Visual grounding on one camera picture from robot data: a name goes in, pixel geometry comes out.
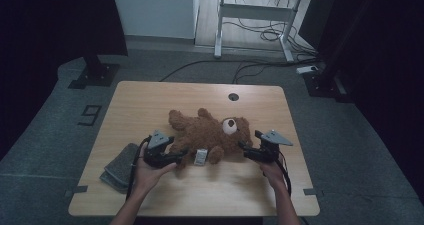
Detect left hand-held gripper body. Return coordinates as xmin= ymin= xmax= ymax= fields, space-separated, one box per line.
xmin=143 ymin=129 xmax=170 ymax=169

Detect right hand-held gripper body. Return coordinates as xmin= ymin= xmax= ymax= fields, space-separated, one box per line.
xmin=258 ymin=129 xmax=294 ymax=164

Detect brown teddy bear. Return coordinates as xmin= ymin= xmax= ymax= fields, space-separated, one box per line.
xmin=168 ymin=107 xmax=254 ymax=170

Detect grey towel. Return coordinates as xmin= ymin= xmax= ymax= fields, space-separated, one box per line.
xmin=99 ymin=142 xmax=140 ymax=195

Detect person's right hand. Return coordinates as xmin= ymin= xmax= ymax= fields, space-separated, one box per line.
xmin=259 ymin=156 xmax=287 ymax=191

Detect person's left hand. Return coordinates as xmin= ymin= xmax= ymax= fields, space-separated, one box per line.
xmin=133 ymin=144 xmax=178 ymax=196

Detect grey tape strip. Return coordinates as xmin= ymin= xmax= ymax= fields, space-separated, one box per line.
xmin=64 ymin=185 xmax=89 ymax=198
xmin=303 ymin=187 xmax=324 ymax=197

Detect black stand base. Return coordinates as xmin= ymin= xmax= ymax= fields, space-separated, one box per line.
xmin=68 ymin=54 xmax=121 ymax=90
xmin=302 ymin=63 xmax=355 ymax=103

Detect white power strip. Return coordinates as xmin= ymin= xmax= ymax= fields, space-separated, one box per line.
xmin=296 ymin=65 xmax=319 ymax=75

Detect dark curtain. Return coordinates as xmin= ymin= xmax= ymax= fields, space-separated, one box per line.
xmin=316 ymin=0 xmax=424 ymax=206
xmin=0 ymin=0 xmax=129 ymax=161

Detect left hand-held gripper black cable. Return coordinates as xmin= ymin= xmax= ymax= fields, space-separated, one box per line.
xmin=125 ymin=136 xmax=151 ymax=201

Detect hand-held gripper black cable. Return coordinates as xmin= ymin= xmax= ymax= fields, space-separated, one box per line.
xmin=125 ymin=136 xmax=151 ymax=201
xmin=276 ymin=151 xmax=293 ymax=196

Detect right hand-held gripper black cable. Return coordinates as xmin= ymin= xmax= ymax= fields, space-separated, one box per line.
xmin=276 ymin=151 xmax=293 ymax=196

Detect black floor cable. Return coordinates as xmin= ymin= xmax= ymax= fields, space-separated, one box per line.
xmin=232 ymin=58 xmax=318 ymax=85
xmin=159 ymin=59 xmax=301 ymax=83

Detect tangle of black cables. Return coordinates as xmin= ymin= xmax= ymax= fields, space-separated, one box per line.
xmin=222 ymin=0 xmax=318 ymax=58

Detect white metal desk frame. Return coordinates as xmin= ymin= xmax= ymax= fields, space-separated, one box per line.
xmin=213 ymin=0 xmax=338 ymax=63

